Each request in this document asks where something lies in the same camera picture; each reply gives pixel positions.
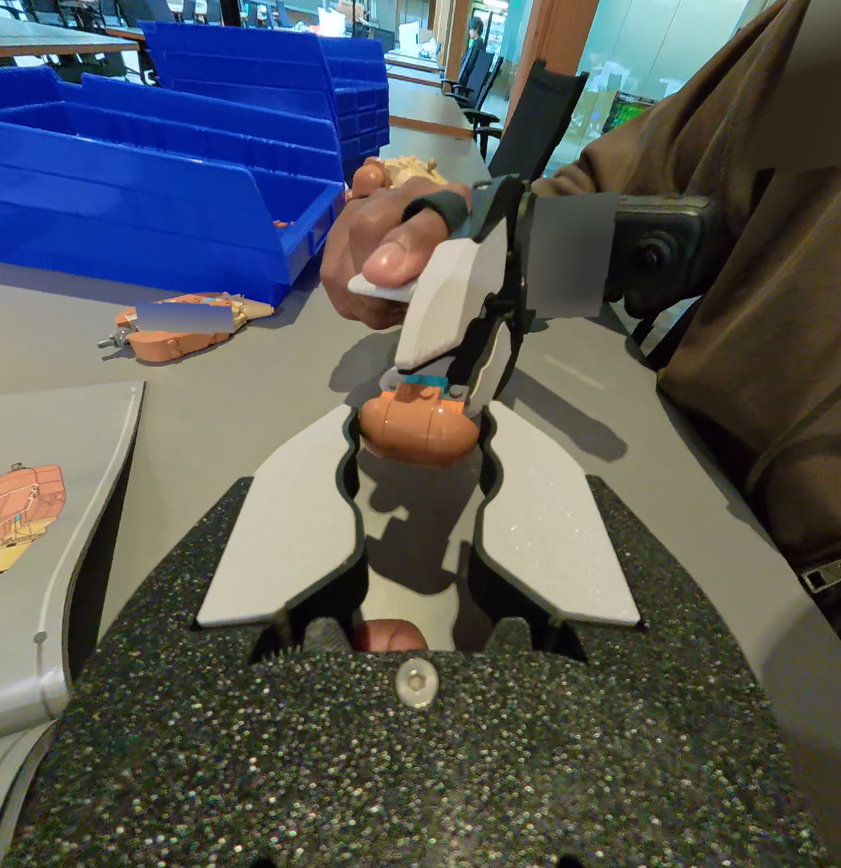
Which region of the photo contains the wooden pillar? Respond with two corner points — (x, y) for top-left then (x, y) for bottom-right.
(505, 0), (601, 146)

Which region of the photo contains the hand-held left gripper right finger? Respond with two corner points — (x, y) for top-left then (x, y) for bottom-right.
(473, 402), (643, 626)

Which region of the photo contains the blue plastic storage bin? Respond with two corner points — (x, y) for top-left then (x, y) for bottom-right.
(139, 20), (391, 184)
(0, 117), (347, 307)
(0, 66), (345, 184)

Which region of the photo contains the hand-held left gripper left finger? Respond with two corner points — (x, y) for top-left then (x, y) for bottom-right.
(195, 406), (369, 628)

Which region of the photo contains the person's left hand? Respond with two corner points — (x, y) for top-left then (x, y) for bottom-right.
(349, 617), (430, 653)

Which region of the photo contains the person's right hand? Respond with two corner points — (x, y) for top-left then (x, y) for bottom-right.
(320, 184), (473, 332)

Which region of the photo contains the grey tray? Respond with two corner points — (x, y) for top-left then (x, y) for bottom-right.
(0, 380), (147, 825)

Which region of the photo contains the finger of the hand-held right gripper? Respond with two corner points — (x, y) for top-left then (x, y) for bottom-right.
(393, 218), (511, 375)
(460, 325), (515, 420)

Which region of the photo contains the person's brown jacket torso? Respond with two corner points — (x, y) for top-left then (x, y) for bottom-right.
(654, 197), (841, 652)

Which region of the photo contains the grey desk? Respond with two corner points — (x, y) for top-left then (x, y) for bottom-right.
(0, 95), (841, 868)

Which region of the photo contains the person's right forearm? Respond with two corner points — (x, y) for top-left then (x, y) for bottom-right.
(532, 0), (841, 225)

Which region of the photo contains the orange and teal brick assembly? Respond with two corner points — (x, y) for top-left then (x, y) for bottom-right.
(359, 369), (481, 469)

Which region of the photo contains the black office chair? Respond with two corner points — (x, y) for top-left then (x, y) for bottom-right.
(441, 47), (504, 160)

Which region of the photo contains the grey background table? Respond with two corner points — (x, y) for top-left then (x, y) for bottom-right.
(0, 17), (140, 69)

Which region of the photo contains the orange brick model body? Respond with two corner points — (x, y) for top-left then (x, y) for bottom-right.
(98, 292), (275, 363)

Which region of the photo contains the black fabric chair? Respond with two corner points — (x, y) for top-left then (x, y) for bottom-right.
(488, 60), (591, 184)

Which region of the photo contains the tan and orange brick figure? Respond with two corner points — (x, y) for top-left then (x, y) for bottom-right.
(353, 156), (455, 201)

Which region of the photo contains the green crate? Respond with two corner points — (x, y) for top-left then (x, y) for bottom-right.
(610, 91), (659, 130)

